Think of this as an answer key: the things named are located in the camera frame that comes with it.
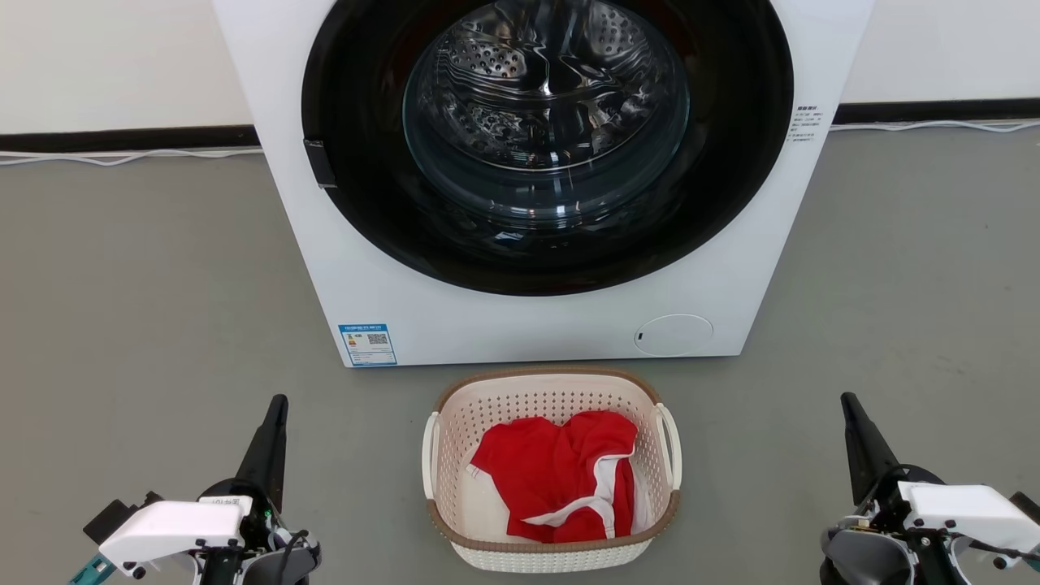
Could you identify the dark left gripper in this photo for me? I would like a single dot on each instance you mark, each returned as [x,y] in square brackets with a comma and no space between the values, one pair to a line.
[266,520]

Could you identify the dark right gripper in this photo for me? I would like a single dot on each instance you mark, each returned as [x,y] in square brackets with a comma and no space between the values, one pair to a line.
[890,512]

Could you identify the cream perforated laundry basket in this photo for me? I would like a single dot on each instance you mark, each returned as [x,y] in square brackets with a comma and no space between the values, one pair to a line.
[536,398]

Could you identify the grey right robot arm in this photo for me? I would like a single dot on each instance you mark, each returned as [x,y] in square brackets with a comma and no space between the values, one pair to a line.
[861,561]

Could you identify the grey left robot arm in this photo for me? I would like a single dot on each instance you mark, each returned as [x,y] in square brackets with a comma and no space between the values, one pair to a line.
[296,569]

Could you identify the blue energy label sticker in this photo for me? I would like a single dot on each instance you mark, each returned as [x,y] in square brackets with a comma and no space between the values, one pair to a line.
[367,344]

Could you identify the white front-load washing machine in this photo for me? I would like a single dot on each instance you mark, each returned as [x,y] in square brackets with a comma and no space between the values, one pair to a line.
[366,284]

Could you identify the round white filter cover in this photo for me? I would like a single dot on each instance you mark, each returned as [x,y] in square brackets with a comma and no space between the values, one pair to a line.
[673,335]

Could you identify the black round glass door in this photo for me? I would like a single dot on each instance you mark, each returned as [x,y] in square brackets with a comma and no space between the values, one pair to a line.
[357,203]

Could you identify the red and white garment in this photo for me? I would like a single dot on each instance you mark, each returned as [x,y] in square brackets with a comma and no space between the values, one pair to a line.
[544,471]

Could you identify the small text instruction sticker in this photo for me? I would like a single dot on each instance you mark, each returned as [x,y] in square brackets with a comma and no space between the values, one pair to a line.
[804,123]

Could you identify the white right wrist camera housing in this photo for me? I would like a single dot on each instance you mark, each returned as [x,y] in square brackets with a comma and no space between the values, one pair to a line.
[967,508]

